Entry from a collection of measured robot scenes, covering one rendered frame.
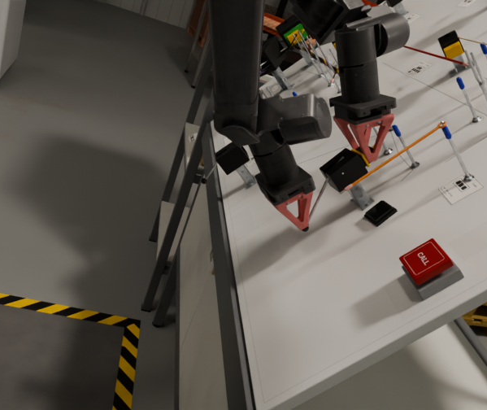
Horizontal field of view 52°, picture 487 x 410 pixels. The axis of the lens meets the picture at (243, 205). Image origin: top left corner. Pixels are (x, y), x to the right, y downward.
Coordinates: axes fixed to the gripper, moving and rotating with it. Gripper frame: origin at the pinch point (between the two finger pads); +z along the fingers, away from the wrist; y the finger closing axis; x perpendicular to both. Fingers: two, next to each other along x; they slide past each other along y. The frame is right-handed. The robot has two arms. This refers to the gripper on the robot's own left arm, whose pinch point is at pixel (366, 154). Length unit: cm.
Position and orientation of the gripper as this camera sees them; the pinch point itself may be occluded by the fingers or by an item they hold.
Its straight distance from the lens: 83.3
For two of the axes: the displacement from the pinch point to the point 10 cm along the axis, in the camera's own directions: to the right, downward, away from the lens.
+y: -2.7, -3.4, 9.0
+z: 1.9, 9.0, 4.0
